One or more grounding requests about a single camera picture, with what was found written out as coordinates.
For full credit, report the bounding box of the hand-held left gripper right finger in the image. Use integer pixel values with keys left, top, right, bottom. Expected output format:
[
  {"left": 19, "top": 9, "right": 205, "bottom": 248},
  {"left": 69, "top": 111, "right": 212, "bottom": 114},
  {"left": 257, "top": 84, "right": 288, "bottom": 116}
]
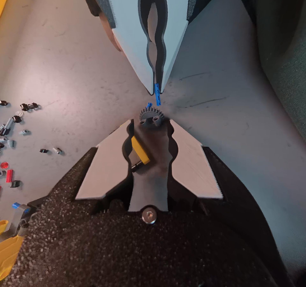
[{"left": 168, "top": 119, "right": 224, "bottom": 199}]

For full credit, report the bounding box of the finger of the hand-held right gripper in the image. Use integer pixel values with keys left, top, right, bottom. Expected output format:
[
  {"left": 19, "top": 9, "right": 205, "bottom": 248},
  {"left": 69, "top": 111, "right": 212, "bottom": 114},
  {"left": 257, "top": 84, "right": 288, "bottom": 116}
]
[
  {"left": 158, "top": 0, "right": 191, "bottom": 94},
  {"left": 105, "top": 0, "right": 156, "bottom": 96}
]

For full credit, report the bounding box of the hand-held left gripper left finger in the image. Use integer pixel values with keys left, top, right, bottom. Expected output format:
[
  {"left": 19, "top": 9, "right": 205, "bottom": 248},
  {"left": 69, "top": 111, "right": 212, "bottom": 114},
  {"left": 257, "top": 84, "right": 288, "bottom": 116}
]
[{"left": 75, "top": 119, "right": 134, "bottom": 200}]

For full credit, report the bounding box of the yellow lego beam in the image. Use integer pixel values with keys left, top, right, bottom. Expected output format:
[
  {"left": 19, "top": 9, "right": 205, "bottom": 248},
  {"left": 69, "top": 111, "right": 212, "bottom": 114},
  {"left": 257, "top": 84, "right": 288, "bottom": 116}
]
[{"left": 118, "top": 121, "right": 151, "bottom": 165}]

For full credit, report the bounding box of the grey lego gear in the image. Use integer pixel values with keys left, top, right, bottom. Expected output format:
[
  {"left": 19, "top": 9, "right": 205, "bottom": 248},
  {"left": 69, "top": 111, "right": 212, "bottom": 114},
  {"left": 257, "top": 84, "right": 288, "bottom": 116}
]
[{"left": 138, "top": 107, "right": 165, "bottom": 128}]

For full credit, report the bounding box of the pile of small lego pieces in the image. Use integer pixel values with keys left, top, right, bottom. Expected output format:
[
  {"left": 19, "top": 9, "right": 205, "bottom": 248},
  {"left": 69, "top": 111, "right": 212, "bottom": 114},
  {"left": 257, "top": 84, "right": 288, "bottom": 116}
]
[{"left": 0, "top": 100, "right": 24, "bottom": 190}]

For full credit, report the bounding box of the large yellow black lego model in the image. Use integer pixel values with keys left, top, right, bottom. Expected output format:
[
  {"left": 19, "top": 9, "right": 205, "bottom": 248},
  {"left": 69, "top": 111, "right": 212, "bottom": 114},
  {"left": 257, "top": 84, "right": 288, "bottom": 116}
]
[{"left": 0, "top": 202, "right": 37, "bottom": 278}]

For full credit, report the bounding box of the person's right hand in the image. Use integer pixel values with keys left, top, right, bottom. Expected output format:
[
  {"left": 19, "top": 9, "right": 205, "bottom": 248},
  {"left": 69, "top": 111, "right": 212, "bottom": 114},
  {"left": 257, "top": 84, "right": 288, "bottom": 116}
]
[{"left": 99, "top": 12, "right": 124, "bottom": 52}]

